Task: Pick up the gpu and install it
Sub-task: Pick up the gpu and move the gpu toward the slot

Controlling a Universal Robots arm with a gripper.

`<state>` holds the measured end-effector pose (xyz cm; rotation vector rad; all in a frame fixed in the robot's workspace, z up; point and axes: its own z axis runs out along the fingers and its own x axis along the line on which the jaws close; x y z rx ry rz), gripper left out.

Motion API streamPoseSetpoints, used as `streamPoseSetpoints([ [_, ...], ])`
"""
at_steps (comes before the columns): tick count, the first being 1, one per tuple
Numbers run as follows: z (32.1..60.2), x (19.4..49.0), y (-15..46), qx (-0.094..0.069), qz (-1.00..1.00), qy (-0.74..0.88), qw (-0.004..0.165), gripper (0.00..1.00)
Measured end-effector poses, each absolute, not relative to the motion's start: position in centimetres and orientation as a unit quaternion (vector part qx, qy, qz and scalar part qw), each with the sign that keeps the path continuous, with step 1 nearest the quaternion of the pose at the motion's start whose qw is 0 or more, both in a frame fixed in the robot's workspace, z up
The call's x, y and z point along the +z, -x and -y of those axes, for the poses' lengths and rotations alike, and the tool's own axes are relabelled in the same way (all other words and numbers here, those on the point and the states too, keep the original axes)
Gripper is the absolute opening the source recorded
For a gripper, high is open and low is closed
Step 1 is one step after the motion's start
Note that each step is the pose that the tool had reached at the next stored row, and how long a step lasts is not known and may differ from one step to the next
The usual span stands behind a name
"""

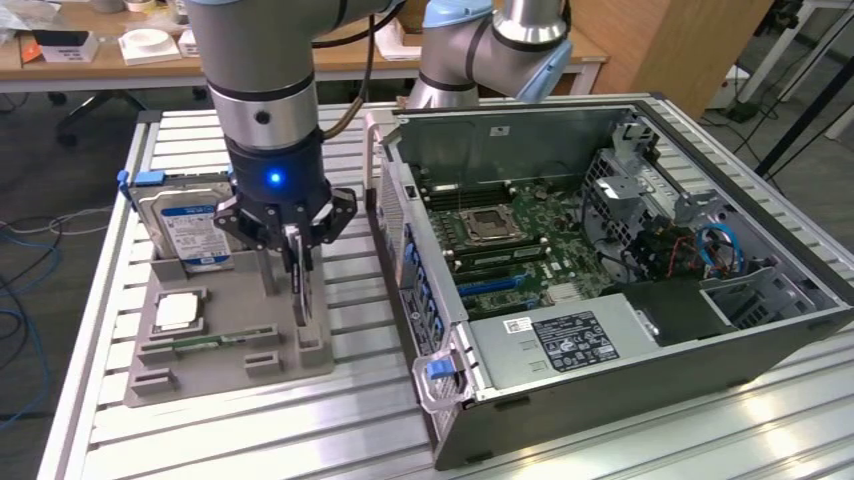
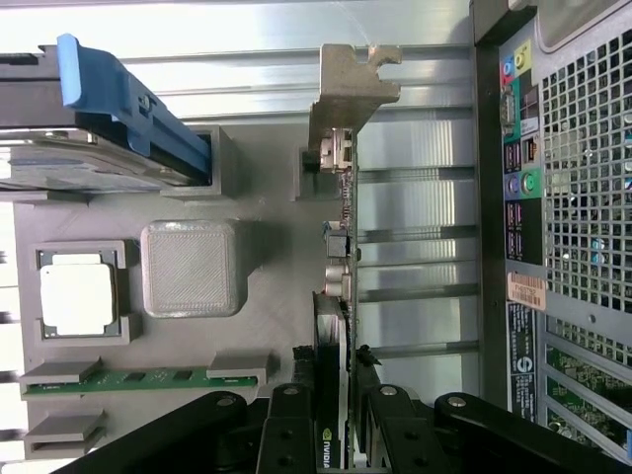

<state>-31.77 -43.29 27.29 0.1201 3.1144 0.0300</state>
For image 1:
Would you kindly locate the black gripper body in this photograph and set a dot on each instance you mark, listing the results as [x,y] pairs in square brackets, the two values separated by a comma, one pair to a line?
[277,170]

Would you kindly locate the green graphics card black fan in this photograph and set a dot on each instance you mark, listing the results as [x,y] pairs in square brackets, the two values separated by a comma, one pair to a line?
[304,295]

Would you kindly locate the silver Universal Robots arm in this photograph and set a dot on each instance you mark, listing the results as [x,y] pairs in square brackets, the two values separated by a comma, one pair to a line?
[261,50]

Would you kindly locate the hard disk blue caddy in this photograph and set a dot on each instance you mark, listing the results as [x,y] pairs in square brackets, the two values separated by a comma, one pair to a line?
[190,225]

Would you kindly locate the grey parts rack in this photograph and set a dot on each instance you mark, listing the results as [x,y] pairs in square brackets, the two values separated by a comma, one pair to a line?
[228,310]

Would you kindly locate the silver CPU chip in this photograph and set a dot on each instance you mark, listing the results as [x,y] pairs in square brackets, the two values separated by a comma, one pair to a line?
[177,310]

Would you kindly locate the metal CPU socket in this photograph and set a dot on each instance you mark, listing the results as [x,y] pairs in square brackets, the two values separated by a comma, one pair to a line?
[497,225]

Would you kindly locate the green loose RAM stick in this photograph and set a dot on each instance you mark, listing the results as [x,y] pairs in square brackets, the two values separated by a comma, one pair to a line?
[208,342]

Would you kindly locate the blue expansion slot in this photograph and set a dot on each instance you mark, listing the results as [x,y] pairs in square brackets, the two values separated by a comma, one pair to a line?
[488,286]

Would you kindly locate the green RAM stick black chips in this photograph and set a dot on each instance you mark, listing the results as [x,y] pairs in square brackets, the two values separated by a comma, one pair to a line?
[508,254]

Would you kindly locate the small white box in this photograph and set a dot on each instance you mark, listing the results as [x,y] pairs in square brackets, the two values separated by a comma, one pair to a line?
[189,47]

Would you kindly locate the white paper booklet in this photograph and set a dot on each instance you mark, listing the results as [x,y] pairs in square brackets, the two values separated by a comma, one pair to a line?
[394,47]

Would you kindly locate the white box with tape roll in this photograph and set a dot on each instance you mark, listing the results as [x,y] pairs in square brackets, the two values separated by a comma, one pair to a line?
[150,50]

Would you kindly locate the black office chair base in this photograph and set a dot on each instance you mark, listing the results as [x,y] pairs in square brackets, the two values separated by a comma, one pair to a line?
[88,110]

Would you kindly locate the green motherboard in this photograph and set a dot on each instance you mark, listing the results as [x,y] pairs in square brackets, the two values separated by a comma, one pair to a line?
[568,235]

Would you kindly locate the blue case latch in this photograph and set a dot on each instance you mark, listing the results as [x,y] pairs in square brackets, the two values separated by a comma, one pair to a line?
[440,371]

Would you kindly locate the brown cardboard box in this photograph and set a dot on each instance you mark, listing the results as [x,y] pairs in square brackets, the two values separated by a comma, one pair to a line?
[414,15]

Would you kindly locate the grey power supply unit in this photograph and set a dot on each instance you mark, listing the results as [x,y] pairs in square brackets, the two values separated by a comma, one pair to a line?
[501,360]

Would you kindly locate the silver chipset heatsink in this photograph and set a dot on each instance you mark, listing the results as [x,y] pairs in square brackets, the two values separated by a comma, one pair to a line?
[569,294]

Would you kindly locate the white box black lid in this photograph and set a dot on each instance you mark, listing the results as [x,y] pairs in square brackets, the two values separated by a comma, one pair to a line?
[67,52]

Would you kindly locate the perforated metal disk bay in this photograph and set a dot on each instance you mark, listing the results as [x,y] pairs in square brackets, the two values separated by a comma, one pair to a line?
[628,225]

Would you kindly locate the open dark PC case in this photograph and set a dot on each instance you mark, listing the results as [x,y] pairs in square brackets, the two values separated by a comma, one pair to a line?
[601,410]

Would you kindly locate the wooden cabinet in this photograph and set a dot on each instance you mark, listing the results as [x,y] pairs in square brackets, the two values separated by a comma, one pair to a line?
[721,60]

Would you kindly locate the black stand pole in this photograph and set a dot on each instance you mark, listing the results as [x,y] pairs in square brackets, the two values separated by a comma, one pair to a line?
[797,115]

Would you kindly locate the white pedestal unit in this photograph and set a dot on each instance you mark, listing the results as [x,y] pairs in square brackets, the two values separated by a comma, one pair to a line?
[724,90]

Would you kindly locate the grey metal disk bay bracket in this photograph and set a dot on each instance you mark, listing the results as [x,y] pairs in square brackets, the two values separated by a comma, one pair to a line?
[748,305]

